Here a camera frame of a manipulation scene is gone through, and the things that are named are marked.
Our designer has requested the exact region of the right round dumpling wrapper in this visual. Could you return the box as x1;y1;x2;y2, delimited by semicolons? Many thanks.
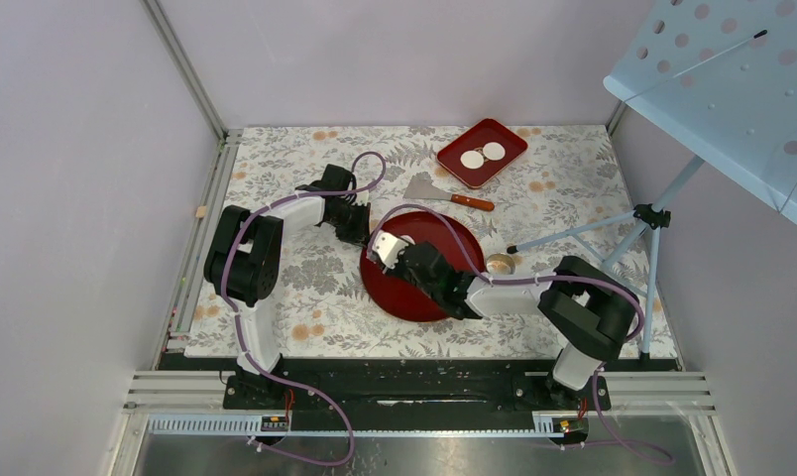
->
482;142;506;161

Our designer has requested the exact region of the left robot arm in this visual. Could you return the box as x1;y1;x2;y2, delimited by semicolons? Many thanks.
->
203;165;380;408

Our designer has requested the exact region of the round dumpling wrapper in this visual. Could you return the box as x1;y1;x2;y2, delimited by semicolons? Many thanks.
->
482;142;506;161
460;150;485;170

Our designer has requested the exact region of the light blue tripod stand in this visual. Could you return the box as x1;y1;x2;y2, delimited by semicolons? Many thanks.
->
507;156;705;362

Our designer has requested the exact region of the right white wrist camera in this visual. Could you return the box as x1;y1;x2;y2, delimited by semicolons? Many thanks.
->
368;230;411;270

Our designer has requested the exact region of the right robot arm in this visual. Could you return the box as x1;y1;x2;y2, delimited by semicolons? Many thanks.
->
382;242;642;409

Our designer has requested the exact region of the floral patterned table mat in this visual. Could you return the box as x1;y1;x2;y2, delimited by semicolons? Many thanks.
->
184;125;679;360

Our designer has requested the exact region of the purple cable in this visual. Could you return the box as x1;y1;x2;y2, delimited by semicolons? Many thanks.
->
367;203;677;469
217;151;388;469

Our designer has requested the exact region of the round red tray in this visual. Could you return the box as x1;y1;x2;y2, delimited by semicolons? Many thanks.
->
359;211;486;323

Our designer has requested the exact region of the red rectangular tray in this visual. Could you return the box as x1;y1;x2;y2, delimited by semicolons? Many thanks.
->
436;118;528;189

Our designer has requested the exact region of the scraper with orange handle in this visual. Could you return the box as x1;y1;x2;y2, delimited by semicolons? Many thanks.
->
403;173;495;212

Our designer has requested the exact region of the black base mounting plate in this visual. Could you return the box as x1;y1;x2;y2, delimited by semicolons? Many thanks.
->
129;357;679;435

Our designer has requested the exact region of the light blue perforated panel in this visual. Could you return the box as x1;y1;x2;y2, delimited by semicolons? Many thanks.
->
604;0;797;225

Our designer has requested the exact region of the left round dumpling wrapper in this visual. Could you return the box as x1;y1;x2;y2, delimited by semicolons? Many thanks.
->
460;150;485;170

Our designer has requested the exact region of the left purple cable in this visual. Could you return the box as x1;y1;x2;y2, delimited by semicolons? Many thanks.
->
217;151;388;469

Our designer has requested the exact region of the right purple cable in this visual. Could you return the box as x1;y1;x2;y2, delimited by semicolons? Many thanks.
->
367;203;677;469

